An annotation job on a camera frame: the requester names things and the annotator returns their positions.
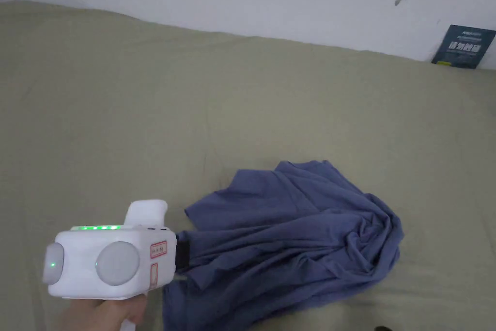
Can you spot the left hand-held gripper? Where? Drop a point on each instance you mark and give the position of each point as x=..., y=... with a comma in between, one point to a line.
x=116, y=257

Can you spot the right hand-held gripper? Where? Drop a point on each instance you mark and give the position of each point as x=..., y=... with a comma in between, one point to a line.
x=383, y=328

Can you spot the dark blue shirt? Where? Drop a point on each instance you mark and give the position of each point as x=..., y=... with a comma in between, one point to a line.
x=286, y=245

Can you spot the person's left hand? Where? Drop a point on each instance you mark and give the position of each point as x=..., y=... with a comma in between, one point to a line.
x=93, y=315

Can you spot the bed with beige sheet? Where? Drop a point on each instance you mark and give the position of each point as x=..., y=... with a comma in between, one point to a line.
x=193, y=106

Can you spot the dark blue card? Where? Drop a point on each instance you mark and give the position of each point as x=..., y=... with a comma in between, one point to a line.
x=463, y=47

